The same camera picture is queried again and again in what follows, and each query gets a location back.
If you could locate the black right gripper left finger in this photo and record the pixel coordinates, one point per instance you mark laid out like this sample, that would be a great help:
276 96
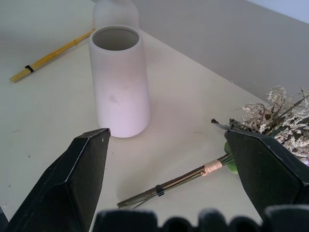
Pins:
65 183

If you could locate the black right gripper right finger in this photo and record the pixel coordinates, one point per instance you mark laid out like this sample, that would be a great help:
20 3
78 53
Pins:
263 174

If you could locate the white cylindrical ceramic vase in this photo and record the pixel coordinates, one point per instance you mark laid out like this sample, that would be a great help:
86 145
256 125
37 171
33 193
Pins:
119 82

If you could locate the white rounded ceramic vase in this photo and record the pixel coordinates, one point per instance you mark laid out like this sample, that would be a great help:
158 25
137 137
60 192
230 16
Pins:
114 13

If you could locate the artificial flower bouquet white blossoms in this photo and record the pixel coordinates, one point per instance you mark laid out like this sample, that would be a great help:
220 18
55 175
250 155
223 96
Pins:
272 120

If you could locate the yellow dried stem bundle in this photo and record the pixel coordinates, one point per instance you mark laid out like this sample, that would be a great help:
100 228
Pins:
48 56

